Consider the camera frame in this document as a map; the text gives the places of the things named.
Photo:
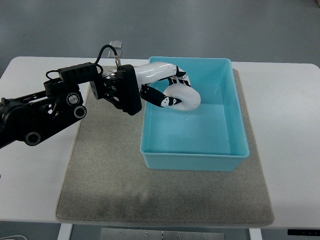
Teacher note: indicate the white table leg right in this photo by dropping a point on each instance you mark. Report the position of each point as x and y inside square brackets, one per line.
[255, 234]

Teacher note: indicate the white table leg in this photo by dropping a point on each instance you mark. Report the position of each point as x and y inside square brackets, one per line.
[255, 234]
[65, 231]

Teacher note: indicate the lower floor socket plate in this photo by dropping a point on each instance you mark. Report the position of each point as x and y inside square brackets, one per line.
[111, 54]

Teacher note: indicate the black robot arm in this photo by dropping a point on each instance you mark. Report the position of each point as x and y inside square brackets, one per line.
[35, 117]

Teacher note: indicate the blue plastic box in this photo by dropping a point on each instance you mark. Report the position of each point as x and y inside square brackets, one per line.
[210, 138]

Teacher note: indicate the metal plate under table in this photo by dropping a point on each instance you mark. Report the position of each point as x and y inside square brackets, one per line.
[144, 234]

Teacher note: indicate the black table control panel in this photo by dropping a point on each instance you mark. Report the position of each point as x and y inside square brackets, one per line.
[304, 232]

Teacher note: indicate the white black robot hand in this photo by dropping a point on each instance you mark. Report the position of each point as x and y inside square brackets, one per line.
[148, 82]

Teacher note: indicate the white animal head toy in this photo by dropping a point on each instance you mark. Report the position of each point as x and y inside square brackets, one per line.
[190, 98]

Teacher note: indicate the grey felt mat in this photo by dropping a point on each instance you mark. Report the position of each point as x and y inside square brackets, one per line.
[107, 181]

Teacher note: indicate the white table leg left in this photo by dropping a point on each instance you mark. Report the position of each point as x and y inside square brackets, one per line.
[65, 231]

